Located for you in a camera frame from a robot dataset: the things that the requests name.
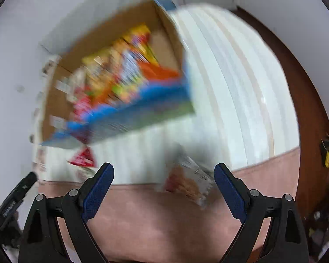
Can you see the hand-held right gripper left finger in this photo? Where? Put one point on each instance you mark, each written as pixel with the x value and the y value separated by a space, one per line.
pixel 97 191

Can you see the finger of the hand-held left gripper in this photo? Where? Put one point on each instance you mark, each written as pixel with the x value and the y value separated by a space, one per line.
pixel 26 183

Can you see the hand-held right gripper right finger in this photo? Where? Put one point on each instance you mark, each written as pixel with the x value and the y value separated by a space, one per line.
pixel 231 194

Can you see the red triangular snack packet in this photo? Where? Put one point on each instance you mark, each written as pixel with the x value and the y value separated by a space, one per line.
pixel 82 157

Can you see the white bread snack packet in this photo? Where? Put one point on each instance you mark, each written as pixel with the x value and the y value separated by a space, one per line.
pixel 189 182

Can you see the long red snack packet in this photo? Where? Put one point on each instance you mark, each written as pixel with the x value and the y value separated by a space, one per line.
pixel 81 107

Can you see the cardboard box blue print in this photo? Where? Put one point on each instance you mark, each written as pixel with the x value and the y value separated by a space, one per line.
pixel 153 109

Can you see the green candy ball packet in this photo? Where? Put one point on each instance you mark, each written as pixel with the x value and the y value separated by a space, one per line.
pixel 121 93

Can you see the white chocolate stick packet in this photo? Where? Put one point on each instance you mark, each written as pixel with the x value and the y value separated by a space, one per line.
pixel 130 67

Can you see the yellow puffed ball snack packet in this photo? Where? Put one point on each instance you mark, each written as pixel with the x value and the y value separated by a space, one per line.
pixel 98 61

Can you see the orange foil snack packet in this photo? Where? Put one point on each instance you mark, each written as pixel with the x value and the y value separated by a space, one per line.
pixel 160 72

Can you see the yellow instant noodle packet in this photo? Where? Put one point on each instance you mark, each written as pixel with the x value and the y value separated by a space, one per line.
pixel 139 38

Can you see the yellow tag with black clip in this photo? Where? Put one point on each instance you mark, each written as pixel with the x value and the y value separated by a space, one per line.
pixel 328 156

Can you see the cat print pink striped blanket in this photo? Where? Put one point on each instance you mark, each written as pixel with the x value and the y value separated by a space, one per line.
pixel 230 87

